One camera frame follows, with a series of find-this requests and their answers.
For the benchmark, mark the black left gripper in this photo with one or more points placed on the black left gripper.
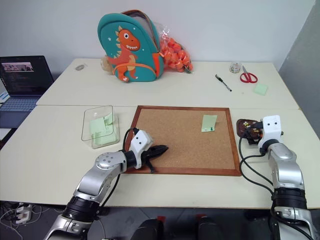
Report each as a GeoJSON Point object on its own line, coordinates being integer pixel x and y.
{"type": "Point", "coordinates": [148, 156]}

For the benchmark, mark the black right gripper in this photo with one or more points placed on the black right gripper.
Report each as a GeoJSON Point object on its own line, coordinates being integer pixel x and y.
{"type": "Point", "coordinates": [253, 141]}

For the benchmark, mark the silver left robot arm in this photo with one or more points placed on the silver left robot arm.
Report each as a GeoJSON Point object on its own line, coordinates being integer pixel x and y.
{"type": "Point", "coordinates": [105, 162]}

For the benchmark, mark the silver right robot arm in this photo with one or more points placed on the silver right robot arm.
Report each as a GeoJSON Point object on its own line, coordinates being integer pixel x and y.
{"type": "Point", "coordinates": [287, 170]}

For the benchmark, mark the brown tray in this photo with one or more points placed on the brown tray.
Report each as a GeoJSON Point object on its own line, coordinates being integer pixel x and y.
{"type": "Point", "coordinates": [242, 127]}

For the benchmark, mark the green sticky note pad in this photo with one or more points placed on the green sticky note pad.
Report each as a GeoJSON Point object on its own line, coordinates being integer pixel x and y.
{"type": "Point", "coordinates": [260, 89]}

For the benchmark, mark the green sticky note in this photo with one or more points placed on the green sticky note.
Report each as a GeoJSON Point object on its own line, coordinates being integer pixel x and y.
{"type": "Point", "coordinates": [97, 125]}
{"type": "Point", "coordinates": [109, 118]}
{"type": "Point", "coordinates": [208, 122]}
{"type": "Point", "coordinates": [106, 140]}

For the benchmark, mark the clear plastic box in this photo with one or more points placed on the clear plastic box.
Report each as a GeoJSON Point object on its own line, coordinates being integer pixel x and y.
{"type": "Point", "coordinates": [100, 125]}

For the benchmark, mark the wood-framed cork board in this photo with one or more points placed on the wood-framed cork board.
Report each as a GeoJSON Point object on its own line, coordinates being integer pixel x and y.
{"type": "Point", "coordinates": [180, 142]}

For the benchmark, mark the red scissors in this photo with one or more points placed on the red scissors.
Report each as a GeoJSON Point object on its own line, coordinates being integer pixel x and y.
{"type": "Point", "coordinates": [248, 76]}

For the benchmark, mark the black pen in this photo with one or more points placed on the black pen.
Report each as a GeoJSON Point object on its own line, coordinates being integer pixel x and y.
{"type": "Point", "coordinates": [223, 82]}

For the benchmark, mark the clear round pushpin container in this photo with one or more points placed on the clear round pushpin container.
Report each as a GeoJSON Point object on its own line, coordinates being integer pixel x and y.
{"type": "Point", "coordinates": [235, 68]}

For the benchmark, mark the dark rounded shape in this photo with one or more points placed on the dark rounded shape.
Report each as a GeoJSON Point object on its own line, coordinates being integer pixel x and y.
{"type": "Point", "coordinates": [147, 230]}
{"type": "Point", "coordinates": [208, 230]}

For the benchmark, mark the bag of orange balls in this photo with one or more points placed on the bag of orange balls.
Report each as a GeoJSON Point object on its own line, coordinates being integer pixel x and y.
{"type": "Point", "coordinates": [175, 55]}

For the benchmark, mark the teal dinosaur backpack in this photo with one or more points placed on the teal dinosaur backpack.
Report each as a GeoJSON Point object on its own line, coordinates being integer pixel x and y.
{"type": "Point", "coordinates": [130, 47]}

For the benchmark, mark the small grey disc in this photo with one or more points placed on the small grey disc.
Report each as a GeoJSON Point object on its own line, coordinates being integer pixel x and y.
{"type": "Point", "coordinates": [80, 67]}

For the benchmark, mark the white power strip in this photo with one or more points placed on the white power strip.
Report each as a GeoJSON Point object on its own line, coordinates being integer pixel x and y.
{"type": "Point", "coordinates": [23, 213]}

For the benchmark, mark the dark side desk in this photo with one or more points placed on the dark side desk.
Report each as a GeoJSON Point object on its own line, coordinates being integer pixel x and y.
{"type": "Point", "coordinates": [10, 120]}

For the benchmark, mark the open laptop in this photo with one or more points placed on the open laptop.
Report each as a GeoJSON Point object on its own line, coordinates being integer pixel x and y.
{"type": "Point", "coordinates": [22, 80]}

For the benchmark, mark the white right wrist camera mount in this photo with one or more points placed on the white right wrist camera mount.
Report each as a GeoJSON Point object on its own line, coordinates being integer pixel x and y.
{"type": "Point", "coordinates": [271, 130]}

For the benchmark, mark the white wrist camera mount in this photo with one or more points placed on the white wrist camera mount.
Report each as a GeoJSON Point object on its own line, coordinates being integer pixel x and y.
{"type": "Point", "coordinates": [271, 130]}
{"type": "Point", "coordinates": [140, 141]}

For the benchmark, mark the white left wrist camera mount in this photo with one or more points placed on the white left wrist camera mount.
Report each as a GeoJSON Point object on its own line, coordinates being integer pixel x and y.
{"type": "Point", "coordinates": [140, 141]}

